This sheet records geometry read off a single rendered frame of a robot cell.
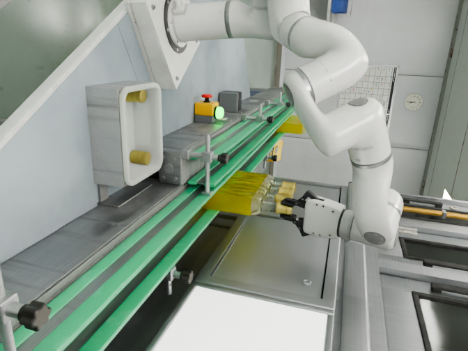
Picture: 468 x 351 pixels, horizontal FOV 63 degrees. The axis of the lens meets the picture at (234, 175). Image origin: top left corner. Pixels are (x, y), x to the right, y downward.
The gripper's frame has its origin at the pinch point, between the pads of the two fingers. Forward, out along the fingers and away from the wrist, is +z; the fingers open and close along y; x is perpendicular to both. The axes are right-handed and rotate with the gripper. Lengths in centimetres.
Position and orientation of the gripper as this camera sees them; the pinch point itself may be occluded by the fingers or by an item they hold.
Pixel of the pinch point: (288, 209)
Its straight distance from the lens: 108.2
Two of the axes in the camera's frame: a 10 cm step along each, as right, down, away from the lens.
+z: -8.5, -2.0, 4.9
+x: -5.2, 2.4, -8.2
